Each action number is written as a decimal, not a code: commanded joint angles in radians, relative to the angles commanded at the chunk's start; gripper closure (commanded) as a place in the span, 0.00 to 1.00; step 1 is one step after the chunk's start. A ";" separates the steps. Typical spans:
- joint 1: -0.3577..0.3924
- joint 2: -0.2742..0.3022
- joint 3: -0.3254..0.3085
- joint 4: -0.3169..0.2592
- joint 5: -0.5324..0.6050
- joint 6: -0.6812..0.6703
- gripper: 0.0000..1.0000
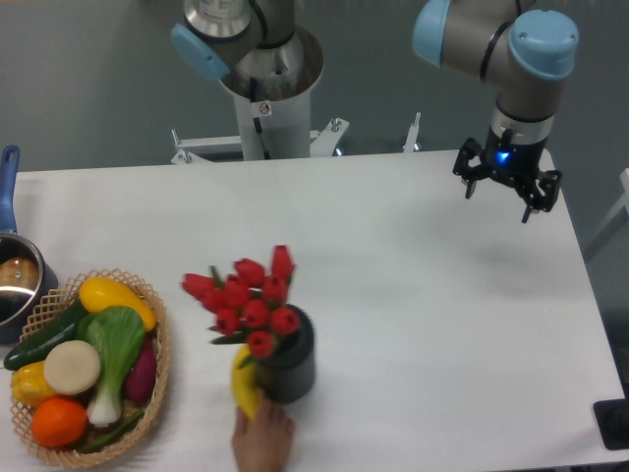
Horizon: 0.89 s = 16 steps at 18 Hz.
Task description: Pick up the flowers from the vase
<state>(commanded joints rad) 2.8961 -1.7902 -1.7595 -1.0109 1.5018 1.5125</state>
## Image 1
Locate second grey robot arm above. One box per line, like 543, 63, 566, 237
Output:
170, 1, 295, 81

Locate yellow squash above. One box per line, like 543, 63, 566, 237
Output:
79, 277, 157, 332

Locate grey robot arm, blue caps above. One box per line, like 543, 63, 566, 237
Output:
412, 1, 580, 220

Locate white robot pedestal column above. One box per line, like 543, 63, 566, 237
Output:
221, 27, 323, 160

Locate orange fruit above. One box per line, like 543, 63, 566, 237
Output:
30, 396, 87, 448

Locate beige round bun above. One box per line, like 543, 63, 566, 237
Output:
43, 340, 101, 395

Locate yellow bell pepper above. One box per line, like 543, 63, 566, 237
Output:
11, 361, 59, 408

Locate bare human hand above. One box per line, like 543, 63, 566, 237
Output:
231, 389, 295, 472

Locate black device at table edge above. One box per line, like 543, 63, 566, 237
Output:
593, 398, 628, 450

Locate white chair frame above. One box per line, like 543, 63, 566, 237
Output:
583, 168, 628, 264

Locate white metal base frame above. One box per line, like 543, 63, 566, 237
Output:
170, 111, 422, 164

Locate green pea pod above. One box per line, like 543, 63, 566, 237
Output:
77, 409, 144, 454

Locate purple sweet potato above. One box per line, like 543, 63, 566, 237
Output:
124, 338, 157, 403

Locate blue-handled saucepan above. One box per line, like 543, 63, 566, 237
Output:
1, 145, 58, 345

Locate woven wicker basket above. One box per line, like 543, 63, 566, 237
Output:
10, 268, 170, 469

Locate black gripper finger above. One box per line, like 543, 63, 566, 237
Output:
516, 170, 563, 223
452, 138, 490, 199

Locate black gripper body, blue light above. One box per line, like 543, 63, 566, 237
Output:
481, 130, 546, 189

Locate yellow banana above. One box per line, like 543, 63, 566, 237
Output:
231, 344, 259, 421

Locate red tulip bouquet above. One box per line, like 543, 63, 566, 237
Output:
181, 245, 303, 369

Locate dark green cucumber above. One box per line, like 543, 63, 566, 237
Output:
4, 300, 87, 371

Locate black cylindrical vase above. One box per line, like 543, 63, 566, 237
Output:
254, 304, 315, 405

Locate green bok choy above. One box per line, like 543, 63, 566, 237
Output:
78, 306, 145, 428

